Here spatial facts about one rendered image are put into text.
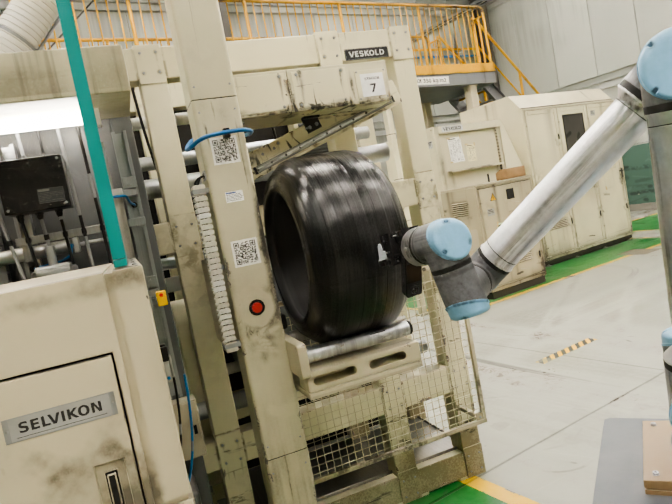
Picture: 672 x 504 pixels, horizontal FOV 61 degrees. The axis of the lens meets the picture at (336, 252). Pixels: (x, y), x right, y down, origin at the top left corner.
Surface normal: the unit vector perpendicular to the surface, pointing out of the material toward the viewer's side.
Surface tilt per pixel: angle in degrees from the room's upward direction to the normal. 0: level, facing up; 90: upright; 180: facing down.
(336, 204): 65
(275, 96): 90
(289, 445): 90
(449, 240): 78
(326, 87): 90
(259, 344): 90
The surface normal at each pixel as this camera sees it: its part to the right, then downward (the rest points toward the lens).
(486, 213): 0.51, -0.03
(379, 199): 0.25, -0.37
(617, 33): -0.84, 0.20
